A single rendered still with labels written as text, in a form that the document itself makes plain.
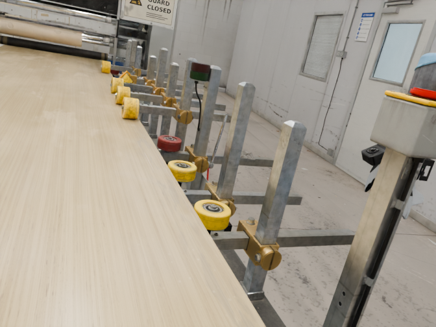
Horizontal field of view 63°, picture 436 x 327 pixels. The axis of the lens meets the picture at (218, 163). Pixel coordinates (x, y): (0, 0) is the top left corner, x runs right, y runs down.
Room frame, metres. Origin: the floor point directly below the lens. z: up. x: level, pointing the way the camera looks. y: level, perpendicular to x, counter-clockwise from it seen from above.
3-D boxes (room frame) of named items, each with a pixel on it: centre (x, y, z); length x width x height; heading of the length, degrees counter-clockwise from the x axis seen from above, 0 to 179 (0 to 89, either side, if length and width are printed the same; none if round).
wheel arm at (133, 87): (1.91, 0.35, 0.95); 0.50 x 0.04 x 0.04; 114
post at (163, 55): (1.85, 0.38, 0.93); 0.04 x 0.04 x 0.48; 24
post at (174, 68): (1.62, 0.27, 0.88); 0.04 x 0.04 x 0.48; 24
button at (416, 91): (0.48, -0.24, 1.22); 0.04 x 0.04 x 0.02
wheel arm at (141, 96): (1.68, 0.25, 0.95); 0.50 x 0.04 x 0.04; 114
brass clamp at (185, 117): (1.42, 0.18, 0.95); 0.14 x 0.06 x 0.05; 24
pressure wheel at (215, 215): (0.70, -0.01, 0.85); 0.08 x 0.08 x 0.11
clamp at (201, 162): (1.19, 0.08, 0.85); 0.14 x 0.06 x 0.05; 24
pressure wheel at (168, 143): (1.17, 0.18, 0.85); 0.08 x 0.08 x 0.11
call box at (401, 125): (0.48, -0.24, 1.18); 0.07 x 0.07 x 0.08; 24
